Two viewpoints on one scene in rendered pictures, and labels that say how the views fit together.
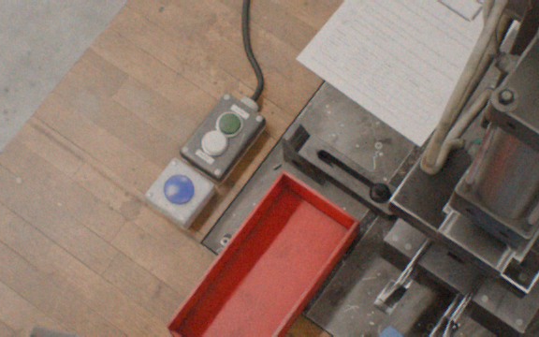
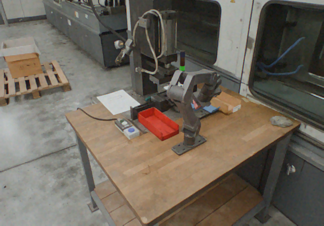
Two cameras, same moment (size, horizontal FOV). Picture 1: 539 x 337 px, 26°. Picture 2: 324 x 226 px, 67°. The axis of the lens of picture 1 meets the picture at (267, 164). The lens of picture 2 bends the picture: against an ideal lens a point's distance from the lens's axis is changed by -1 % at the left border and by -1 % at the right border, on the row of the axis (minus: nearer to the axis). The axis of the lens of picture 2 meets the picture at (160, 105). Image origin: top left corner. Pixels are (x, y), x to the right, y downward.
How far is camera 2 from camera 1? 1.33 m
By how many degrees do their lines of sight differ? 57
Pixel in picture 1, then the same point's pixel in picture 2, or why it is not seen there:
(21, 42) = not seen: outside the picture
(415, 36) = (120, 102)
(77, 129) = (104, 147)
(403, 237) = (160, 100)
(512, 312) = not seen: hidden behind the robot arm
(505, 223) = (173, 53)
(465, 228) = (169, 69)
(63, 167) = (111, 150)
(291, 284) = (159, 123)
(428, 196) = (160, 76)
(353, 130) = not seen: hidden behind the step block
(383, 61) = (122, 106)
